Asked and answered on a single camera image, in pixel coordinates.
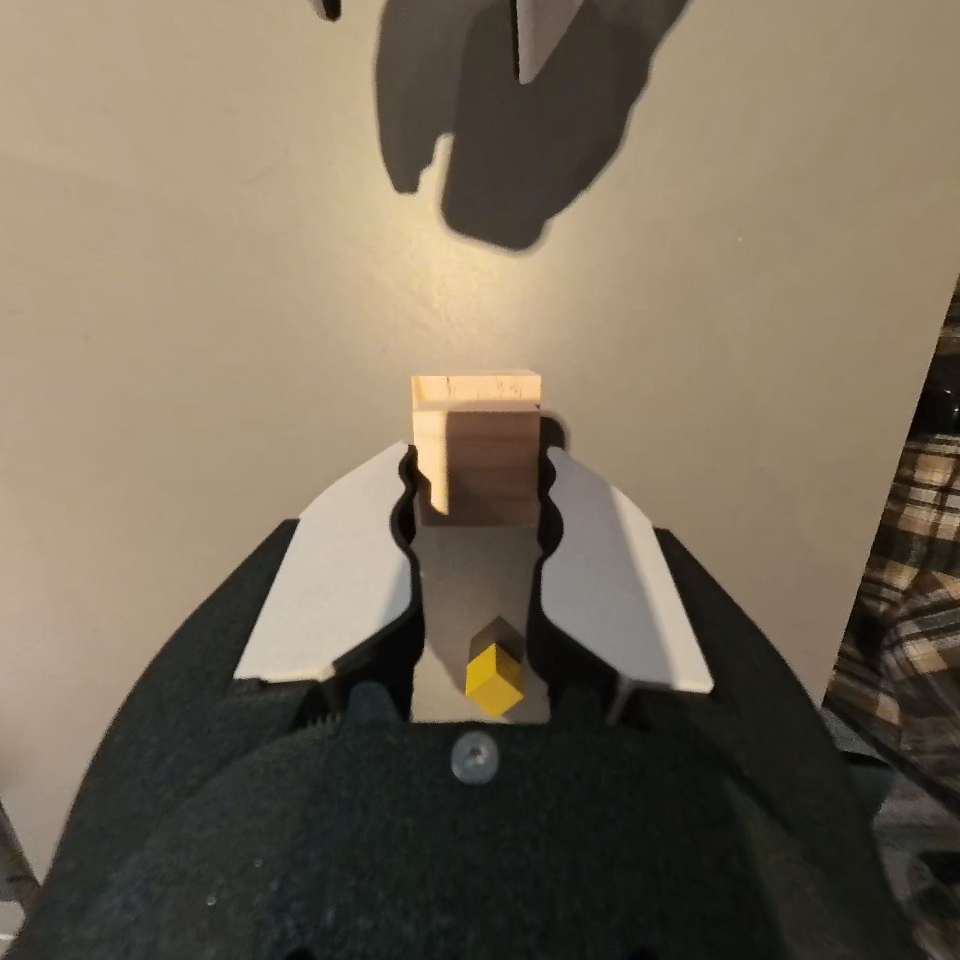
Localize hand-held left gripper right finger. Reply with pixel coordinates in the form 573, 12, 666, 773
528, 447, 714, 723

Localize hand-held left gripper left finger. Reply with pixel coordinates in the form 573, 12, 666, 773
234, 441, 418, 684

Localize small wooden cube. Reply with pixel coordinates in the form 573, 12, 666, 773
411, 371, 543, 527

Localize small yellow cube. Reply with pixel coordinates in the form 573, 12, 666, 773
465, 646, 526, 718

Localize plaid cloth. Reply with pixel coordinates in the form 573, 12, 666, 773
821, 281, 960, 960

